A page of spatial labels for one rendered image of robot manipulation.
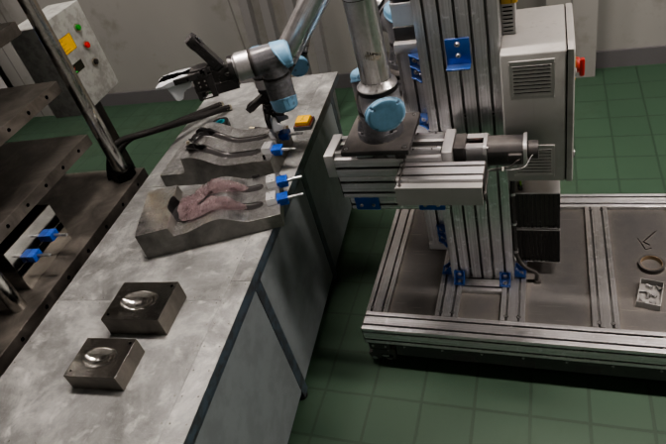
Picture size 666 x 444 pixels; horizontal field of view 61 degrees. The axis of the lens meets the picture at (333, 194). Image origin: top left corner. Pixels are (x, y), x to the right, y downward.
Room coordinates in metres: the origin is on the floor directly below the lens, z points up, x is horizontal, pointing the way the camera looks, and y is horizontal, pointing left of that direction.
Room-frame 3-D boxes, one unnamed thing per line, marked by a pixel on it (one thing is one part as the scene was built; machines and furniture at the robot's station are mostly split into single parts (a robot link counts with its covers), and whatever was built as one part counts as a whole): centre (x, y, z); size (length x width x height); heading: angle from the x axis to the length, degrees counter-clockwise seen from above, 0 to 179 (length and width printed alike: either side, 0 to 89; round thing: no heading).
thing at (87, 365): (1.15, 0.76, 0.83); 0.17 x 0.13 x 0.06; 68
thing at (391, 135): (1.59, -0.21, 1.09); 0.15 x 0.15 x 0.10
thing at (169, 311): (1.32, 0.66, 0.83); 0.20 x 0.15 x 0.07; 68
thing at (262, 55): (1.46, 0.06, 1.43); 0.11 x 0.08 x 0.09; 90
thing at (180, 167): (2.08, 0.38, 0.87); 0.50 x 0.26 x 0.14; 68
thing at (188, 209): (1.72, 0.43, 0.90); 0.26 x 0.18 x 0.08; 86
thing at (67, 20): (2.54, 0.95, 0.73); 0.30 x 0.22 x 1.47; 158
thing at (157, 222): (1.71, 0.43, 0.85); 0.50 x 0.26 x 0.11; 86
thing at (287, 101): (1.48, 0.06, 1.33); 0.11 x 0.08 x 0.11; 0
